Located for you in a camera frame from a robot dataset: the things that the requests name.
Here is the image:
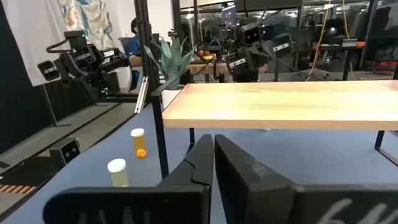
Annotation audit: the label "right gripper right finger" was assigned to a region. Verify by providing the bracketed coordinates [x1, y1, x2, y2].
[214, 133, 398, 224]

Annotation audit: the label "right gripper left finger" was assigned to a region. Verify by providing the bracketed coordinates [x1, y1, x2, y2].
[42, 133, 215, 224]

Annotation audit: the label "colourful painted tapestry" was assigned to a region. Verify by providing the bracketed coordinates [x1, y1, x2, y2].
[57, 0, 116, 50]

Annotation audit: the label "yellow hanging cable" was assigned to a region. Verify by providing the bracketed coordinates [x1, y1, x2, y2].
[305, 0, 332, 82]

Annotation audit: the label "pale yellow pill bottle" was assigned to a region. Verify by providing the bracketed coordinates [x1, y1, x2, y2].
[107, 158, 130, 188]

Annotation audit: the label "amber pill bottle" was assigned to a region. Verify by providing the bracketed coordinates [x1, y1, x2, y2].
[130, 128, 148, 159]

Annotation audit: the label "wooden shelf black frame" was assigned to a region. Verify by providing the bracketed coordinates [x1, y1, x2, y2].
[149, 70, 398, 180]

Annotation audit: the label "snake plant white pot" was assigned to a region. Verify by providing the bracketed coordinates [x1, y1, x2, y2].
[143, 36, 198, 110]

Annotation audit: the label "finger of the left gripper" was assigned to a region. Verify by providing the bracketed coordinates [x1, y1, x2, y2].
[247, 45, 261, 74]
[259, 40, 274, 70]

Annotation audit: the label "wooden background table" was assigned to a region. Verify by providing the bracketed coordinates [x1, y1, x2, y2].
[186, 60, 269, 75]

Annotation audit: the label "white hanging cloth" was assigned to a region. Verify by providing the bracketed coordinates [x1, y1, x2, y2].
[1, 0, 78, 87]

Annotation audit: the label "silver aluminium bar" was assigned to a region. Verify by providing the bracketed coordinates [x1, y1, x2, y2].
[134, 76, 149, 114]

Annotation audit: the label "person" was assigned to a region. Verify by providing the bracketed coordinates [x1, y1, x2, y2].
[126, 17, 144, 91]

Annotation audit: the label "black floor mat orange stripes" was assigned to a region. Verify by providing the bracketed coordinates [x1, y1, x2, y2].
[0, 155, 63, 196]

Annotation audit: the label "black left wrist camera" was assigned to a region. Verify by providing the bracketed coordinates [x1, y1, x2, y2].
[241, 23, 261, 47]

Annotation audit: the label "toy fruit pile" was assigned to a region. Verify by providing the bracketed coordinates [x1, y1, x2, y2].
[197, 49, 216, 62]

